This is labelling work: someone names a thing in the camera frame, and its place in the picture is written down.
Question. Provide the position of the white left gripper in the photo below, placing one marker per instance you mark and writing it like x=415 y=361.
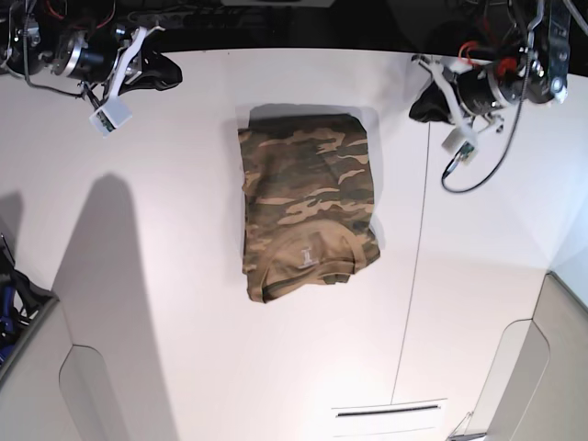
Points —
x=439 y=102

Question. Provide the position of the camouflage T-shirt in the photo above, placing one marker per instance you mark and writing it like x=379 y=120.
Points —
x=308 y=203

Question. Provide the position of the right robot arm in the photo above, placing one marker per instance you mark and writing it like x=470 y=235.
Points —
x=81 y=49

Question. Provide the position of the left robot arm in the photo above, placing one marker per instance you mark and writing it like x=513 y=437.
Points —
x=529 y=62

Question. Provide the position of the grey bin with blue items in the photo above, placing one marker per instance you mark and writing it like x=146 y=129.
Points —
x=24 y=309

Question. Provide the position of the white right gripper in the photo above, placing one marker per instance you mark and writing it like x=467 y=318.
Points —
x=154 y=72

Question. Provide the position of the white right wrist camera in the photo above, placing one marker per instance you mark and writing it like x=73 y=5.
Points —
x=112 y=115

